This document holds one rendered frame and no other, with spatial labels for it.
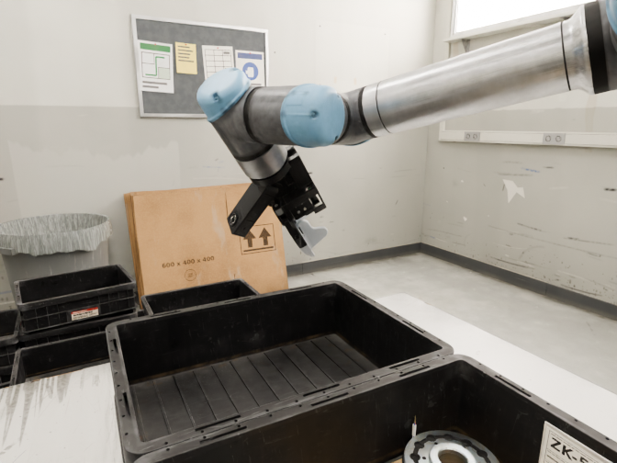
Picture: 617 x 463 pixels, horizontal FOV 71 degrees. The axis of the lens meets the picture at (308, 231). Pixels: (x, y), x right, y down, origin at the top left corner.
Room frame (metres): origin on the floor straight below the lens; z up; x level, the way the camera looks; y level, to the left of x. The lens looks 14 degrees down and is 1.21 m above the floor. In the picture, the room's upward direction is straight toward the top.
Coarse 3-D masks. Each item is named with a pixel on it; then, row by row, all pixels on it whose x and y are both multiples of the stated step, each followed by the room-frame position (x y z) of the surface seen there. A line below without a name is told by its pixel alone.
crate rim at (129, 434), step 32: (288, 288) 0.72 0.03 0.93; (352, 288) 0.72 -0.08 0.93; (128, 320) 0.59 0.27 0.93; (160, 320) 0.60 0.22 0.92; (448, 352) 0.50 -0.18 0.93; (128, 384) 0.43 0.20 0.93; (352, 384) 0.43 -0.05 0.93; (128, 416) 0.39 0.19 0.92; (256, 416) 0.37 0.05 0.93; (128, 448) 0.33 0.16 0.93; (160, 448) 0.33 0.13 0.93
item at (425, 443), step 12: (432, 432) 0.43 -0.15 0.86; (444, 432) 0.43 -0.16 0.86; (408, 444) 0.42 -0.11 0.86; (420, 444) 0.42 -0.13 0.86; (432, 444) 0.42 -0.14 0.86; (456, 444) 0.42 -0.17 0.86; (468, 444) 0.42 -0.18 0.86; (480, 444) 0.42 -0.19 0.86; (408, 456) 0.40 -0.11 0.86; (420, 456) 0.40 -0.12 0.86; (480, 456) 0.40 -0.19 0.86; (492, 456) 0.40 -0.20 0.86
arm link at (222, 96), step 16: (208, 80) 0.61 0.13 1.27; (224, 80) 0.59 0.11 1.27; (240, 80) 0.59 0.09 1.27; (208, 96) 0.58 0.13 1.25; (224, 96) 0.57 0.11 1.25; (240, 96) 0.58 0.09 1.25; (208, 112) 0.59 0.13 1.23; (224, 112) 0.58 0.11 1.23; (240, 112) 0.58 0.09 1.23; (224, 128) 0.60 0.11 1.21; (240, 128) 0.58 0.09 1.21; (240, 144) 0.62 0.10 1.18; (256, 144) 0.62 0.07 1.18; (272, 144) 0.64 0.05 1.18; (240, 160) 0.64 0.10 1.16
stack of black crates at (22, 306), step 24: (24, 288) 1.64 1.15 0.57; (48, 288) 1.69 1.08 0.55; (72, 288) 1.74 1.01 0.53; (96, 288) 1.79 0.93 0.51; (120, 288) 1.58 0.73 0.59; (24, 312) 1.41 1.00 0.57; (48, 312) 1.45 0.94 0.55; (72, 312) 1.49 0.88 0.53; (96, 312) 1.53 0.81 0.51; (120, 312) 1.60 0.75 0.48; (24, 336) 1.40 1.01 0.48; (48, 336) 1.44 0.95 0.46; (72, 336) 1.49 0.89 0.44
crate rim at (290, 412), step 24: (432, 360) 0.48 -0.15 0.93; (456, 360) 0.48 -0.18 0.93; (360, 384) 0.43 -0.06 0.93; (384, 384) 0.43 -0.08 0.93; (504, 384) 0.43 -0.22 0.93; (288, 408) 0.39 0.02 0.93; (312, 408) 0.39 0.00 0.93; (552, 408) 0.39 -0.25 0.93; (216, 432) 0.35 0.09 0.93; (240, 432) 0.35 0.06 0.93; (576, 432) 0.36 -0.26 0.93; (144, 456) 0.32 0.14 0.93; (168, 456) 0.32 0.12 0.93
